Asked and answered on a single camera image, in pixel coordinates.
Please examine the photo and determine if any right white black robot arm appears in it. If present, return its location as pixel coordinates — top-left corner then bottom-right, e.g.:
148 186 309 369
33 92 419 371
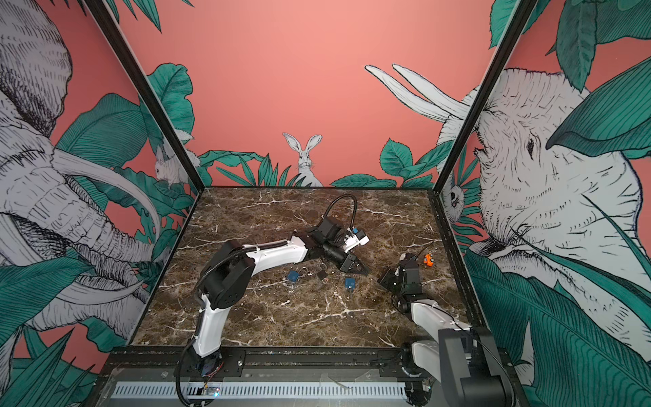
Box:
378 253 517 406

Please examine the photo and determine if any left black frame post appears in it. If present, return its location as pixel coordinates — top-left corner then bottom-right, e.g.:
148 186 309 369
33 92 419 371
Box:
84 0 205 194

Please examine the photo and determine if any black frame post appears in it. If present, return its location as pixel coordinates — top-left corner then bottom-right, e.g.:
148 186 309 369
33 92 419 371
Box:
84 0 205 194
433 0 537 194

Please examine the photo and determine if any right black frame post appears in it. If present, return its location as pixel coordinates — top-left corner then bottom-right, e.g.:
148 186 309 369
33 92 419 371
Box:
433 0 537 194

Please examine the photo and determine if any white slotted cable duct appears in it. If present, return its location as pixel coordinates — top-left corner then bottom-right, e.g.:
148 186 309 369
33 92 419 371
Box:
111 382 407 401

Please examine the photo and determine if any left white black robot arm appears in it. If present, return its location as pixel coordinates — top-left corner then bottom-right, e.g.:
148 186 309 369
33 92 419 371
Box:
193 217 370 359

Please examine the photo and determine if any orange small object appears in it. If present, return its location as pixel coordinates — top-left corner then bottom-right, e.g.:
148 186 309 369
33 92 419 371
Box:
423 254 434 267

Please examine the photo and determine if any black front mounting rail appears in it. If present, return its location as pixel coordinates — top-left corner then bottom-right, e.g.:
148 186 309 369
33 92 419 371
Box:
98 345 510 380

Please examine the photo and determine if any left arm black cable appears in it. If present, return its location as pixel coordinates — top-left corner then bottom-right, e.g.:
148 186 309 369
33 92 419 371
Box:
322 194 359 230

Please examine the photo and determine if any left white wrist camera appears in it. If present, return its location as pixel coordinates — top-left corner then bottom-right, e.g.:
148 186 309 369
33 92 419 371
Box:
342 227 370 253

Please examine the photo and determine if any blue padlock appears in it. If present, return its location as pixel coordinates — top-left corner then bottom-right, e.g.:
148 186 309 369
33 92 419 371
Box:
287 271 300 283
345 277 356 292

